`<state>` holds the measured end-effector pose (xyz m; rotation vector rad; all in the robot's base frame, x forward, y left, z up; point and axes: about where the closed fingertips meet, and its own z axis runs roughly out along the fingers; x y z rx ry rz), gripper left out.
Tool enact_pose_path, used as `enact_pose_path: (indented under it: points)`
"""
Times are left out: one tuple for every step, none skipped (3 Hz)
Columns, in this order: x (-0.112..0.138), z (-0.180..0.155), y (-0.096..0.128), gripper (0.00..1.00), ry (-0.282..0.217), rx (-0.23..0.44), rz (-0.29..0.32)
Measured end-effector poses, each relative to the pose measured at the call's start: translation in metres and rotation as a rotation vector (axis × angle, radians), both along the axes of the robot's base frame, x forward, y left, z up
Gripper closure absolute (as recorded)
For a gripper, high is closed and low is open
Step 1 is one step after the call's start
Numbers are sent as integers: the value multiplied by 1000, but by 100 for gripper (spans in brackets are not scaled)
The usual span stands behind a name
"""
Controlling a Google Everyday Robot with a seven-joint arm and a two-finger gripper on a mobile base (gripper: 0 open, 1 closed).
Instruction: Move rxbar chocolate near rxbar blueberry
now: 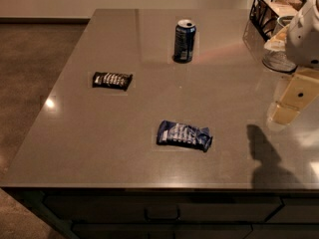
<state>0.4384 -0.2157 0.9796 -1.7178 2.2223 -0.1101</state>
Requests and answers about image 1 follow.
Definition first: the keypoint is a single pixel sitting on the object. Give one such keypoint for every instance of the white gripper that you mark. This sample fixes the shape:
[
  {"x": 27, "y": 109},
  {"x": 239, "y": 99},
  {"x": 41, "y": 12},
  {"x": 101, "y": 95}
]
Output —
[{"x": 305, "y": 42}]

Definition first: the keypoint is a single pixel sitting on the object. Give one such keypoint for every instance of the black chocolate rxbar wrapper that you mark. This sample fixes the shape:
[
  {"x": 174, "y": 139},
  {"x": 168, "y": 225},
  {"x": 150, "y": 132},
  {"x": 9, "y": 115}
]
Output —
[{"x": 110, "y": 80}]

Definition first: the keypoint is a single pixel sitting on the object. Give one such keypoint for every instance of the blue blueberry rxbar wrapper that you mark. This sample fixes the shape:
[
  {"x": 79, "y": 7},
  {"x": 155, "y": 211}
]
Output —
[{"x": 184, "y": 135}]

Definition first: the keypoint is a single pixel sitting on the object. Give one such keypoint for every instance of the dark blue soda can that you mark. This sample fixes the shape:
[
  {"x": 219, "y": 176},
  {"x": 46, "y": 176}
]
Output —
[{"x": 185, "y": 31}]

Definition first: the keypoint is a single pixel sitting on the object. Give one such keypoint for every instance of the black wire basket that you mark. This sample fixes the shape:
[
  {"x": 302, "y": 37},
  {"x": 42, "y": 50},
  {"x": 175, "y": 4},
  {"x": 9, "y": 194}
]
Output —
[{"x": 264, "y": 14}]

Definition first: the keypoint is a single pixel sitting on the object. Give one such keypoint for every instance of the dark cabinet drawer handle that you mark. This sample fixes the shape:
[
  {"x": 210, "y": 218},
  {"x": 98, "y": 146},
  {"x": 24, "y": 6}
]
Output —
[{"x": 162, "y": 213}]

